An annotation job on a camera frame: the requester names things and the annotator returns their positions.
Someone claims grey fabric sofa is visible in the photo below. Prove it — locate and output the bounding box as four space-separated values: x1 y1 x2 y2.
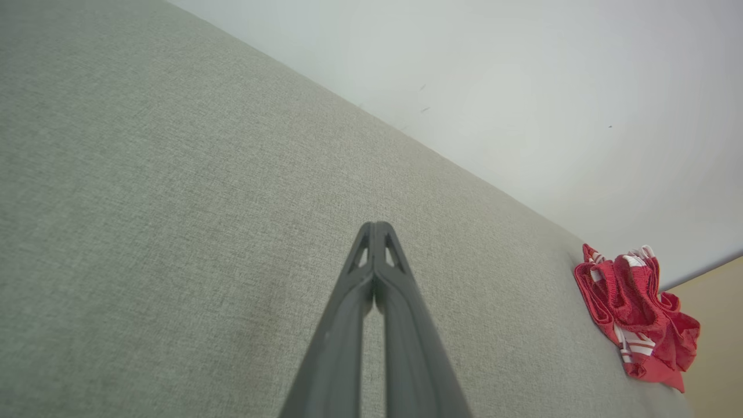
0 0 691 418

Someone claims red Bulls 23 jersey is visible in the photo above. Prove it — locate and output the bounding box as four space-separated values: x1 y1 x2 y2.
604 290 701 394

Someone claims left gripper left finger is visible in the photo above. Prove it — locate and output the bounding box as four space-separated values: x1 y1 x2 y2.
279 222 375 418

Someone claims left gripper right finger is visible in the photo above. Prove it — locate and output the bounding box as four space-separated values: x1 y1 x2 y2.
374 222 474 418

